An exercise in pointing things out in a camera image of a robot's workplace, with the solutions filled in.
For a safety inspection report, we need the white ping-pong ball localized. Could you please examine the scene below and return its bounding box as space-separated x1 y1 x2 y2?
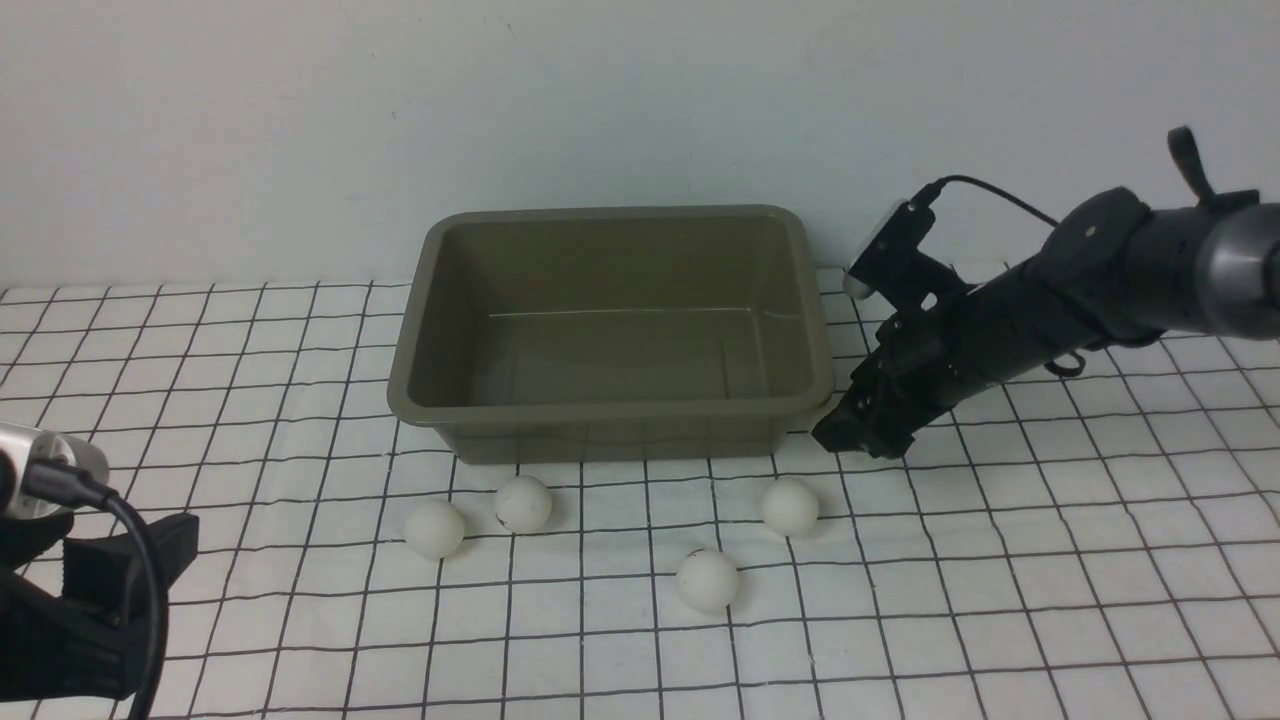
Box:
756 477 820 537
675 550 741 614
402 498 466 561

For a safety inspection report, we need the white ping-pong ball marked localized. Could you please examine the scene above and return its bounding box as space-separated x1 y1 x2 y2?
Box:
494 475 554 534

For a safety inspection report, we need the black right camera cable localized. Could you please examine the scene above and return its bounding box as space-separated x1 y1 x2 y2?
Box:
915 176 1061 229

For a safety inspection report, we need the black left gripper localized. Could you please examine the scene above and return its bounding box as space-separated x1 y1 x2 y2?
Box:
0 510 200 701

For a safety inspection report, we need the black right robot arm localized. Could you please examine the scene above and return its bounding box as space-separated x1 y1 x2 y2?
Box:
812 188 1279 459

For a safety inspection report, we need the white ping-pong ball front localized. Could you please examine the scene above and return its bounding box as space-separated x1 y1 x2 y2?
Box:
675 550 741 614

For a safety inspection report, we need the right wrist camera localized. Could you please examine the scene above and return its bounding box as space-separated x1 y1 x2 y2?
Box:
842 200 972 316

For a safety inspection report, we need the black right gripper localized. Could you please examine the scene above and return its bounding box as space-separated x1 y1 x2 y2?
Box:
812 263 1085 459

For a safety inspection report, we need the white checkered tablecloth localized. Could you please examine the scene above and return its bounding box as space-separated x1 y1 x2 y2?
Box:
1 281 1279 719

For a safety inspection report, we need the black camera cable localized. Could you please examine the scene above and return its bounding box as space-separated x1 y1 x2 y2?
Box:
915 176 1061 229
22 462 169 720

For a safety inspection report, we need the black left camera cable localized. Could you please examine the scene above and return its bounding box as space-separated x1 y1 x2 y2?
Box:
22 462 169 720

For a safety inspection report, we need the olive green plastic bin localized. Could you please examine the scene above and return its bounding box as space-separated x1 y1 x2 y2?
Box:
387 205 835 465

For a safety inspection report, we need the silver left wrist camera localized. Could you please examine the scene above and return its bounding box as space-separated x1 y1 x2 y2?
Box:
1 421 110 521

